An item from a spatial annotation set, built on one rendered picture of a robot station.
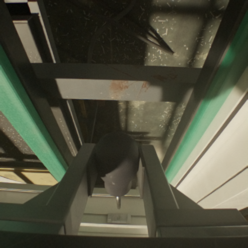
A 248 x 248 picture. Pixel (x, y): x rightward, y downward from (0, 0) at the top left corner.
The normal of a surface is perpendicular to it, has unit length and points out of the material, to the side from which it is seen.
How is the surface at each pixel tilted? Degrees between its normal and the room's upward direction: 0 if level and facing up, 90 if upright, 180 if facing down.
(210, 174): 90
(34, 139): 0
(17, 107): 0
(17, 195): 90
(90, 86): 0
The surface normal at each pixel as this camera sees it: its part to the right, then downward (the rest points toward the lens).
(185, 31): -0.04, 0.79
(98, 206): 0.02, -0.61
